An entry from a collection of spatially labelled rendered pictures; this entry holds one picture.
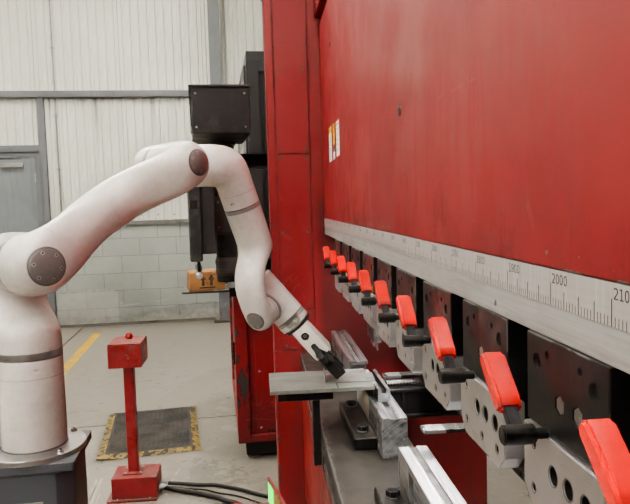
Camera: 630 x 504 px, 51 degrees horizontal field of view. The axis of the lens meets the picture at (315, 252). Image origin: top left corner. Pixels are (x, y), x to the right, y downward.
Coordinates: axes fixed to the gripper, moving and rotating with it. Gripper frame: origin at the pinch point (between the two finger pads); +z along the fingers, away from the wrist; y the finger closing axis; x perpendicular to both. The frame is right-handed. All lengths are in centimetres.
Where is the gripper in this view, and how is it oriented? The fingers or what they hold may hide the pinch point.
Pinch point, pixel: (336, 367)
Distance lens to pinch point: 176.7
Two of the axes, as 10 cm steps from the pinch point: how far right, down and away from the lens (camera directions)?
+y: -0.3, -0.7, 10.0
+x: -7.5, 6.6, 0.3
